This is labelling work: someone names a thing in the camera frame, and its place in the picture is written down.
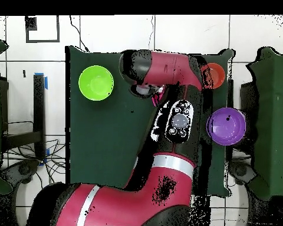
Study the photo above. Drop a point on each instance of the black square floor frame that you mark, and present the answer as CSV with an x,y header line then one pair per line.
x,y
42,41

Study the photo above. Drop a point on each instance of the blue tape strip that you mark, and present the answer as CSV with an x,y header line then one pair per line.
x,y
46,83

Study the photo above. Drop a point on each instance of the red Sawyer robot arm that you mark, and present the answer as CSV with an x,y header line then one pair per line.
x,y
169,70

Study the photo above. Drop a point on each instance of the grey pedestal foot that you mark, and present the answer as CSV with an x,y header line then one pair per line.
x,y
23,169
240,170

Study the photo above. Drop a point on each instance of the red plastic bowl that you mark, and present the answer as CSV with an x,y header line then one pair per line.
x,y
218,75

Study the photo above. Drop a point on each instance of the purple plastic bowl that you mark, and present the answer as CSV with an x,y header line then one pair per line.
x,y
226,127

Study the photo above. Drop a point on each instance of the large lime green bowl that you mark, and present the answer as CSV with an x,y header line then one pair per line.
x,y
96,82

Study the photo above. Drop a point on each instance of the dark green tablecloth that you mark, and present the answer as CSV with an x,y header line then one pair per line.
x,y
103,141

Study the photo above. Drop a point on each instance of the black metal stand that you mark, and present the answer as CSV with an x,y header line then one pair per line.
x,y
39,106

